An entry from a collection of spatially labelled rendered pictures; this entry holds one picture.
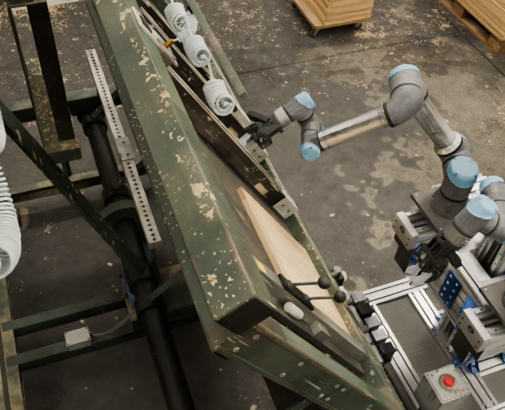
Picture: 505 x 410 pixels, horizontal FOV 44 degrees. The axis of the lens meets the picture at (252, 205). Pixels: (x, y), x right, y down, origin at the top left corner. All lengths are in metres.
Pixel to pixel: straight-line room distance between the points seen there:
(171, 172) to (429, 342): 2.13
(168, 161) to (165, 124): 0.11
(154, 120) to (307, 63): 3.60
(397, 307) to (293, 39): 2.71
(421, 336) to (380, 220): 0.95
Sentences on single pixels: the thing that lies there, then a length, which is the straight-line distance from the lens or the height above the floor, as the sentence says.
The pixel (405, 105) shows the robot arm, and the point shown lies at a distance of 2.31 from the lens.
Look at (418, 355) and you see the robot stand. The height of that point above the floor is 0.21.
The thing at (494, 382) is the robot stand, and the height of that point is 0.21.
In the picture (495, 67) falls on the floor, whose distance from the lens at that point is 5.52.
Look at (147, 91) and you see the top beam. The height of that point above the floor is 1.92.
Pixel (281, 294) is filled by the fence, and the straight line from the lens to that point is 1.74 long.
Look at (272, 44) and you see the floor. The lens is 5.26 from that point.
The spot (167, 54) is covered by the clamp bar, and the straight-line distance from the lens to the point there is 1.93.
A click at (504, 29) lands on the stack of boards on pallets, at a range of 5.53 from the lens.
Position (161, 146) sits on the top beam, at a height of 1.91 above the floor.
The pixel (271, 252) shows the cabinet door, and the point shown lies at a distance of 1.99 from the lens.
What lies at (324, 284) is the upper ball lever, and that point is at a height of 1.55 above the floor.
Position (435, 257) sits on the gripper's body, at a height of 1.50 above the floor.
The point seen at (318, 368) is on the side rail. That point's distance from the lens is 1.60.
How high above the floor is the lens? 2.94
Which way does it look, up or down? 48 degrees down
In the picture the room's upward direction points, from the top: 5 degrees clockwise
